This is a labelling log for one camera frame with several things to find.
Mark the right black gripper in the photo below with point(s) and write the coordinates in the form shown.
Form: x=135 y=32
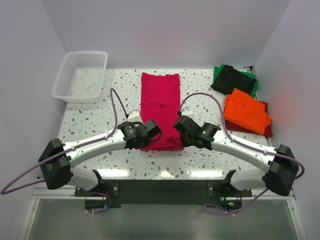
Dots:
x=184 y=143

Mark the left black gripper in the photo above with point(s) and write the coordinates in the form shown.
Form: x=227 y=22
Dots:
x=145 y=143

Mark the crimson pink t shirt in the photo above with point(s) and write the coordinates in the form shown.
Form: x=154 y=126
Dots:
x=160 y=101

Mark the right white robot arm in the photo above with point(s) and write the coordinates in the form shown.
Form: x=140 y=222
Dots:
x=275 y=168

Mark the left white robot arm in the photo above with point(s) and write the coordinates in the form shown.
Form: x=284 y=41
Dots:
x=60 y=162

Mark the folded orange t shirt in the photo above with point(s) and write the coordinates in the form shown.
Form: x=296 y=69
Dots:
x=247 y=110

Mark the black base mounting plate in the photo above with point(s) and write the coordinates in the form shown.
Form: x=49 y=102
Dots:
x=113 y=193

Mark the folded black t shirt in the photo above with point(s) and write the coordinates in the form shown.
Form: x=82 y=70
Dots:
x=233 y=80

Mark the folded green t shirt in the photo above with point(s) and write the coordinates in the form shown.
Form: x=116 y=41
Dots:
x=252 y=83

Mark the folded dark red t shirt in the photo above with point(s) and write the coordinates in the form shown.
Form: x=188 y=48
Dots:
x=262 y=125

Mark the white plastic basket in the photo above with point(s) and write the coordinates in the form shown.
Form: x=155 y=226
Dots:
x=80 y=77

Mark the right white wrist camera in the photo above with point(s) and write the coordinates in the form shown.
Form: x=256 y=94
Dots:
x=187 y=112

